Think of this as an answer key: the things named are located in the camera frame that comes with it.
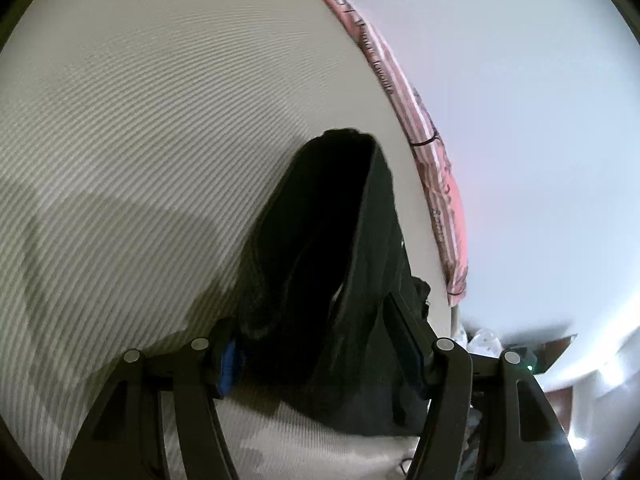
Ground white dotted quilt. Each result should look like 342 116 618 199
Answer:
460 327 503 461

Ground pink patterned bedsheet edge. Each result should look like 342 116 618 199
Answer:
310 0 471 309

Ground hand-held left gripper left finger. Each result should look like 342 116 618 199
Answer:
60 317 246 480

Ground black pants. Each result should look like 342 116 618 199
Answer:
235 128 433 438

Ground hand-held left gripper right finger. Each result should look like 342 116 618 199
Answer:
382 290 583 480

